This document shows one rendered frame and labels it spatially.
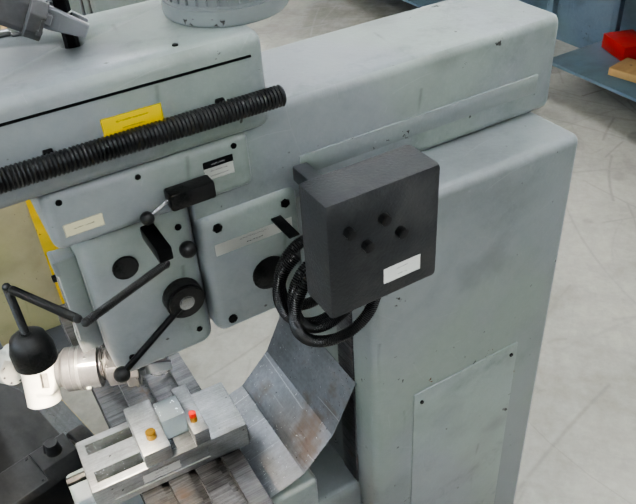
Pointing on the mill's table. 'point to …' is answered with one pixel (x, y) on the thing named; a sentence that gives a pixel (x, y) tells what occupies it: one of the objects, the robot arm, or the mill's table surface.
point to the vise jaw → (136, 417)
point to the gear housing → (139, 190)
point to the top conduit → (130, 141)
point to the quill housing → (153, 308)
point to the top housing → (108, 90)
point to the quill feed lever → (183, 293)
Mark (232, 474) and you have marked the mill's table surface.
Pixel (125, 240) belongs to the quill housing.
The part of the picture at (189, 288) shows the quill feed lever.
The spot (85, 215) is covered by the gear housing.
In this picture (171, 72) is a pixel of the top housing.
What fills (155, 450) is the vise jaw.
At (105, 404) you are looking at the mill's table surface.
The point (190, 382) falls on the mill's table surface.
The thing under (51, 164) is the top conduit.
